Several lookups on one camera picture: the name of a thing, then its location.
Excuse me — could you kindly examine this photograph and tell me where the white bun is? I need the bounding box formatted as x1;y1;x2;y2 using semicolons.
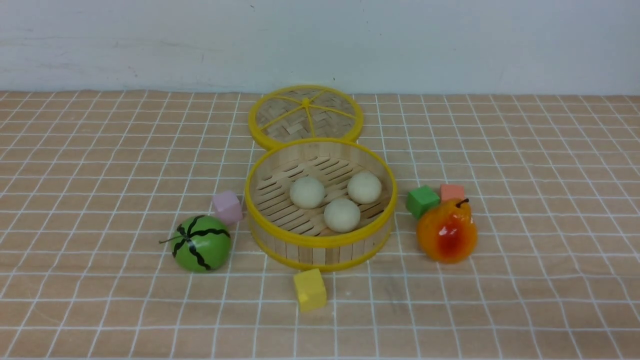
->
289;176;326;210
323;198;361;233
347;170;382;204

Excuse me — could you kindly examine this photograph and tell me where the bamboo steamer tray yellow rim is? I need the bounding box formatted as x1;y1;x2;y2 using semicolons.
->
244;137;398;272

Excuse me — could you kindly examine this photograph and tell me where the bamboo steamer lid yellow rim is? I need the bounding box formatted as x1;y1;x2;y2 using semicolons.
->
247;84;365;150

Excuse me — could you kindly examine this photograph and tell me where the pink cube block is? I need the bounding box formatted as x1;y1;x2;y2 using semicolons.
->
212;190;243;225

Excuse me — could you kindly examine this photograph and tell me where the green cube block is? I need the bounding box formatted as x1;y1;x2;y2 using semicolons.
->
406;186;441;220

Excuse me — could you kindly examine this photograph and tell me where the yellow cube block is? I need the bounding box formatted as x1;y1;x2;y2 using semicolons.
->
293;268;327;313

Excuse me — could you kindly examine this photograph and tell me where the salmon cube block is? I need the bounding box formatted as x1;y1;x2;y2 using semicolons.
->
439;183;466;203

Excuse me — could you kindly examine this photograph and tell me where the green toy watermelon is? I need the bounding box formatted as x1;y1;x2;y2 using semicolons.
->
158;214;233;272

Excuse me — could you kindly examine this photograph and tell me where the orange toy pear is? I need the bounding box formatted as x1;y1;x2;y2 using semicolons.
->
416;198;478;264

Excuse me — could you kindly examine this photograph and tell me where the checked orange tablecloth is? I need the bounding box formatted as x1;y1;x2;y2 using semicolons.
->
0;90;640;360

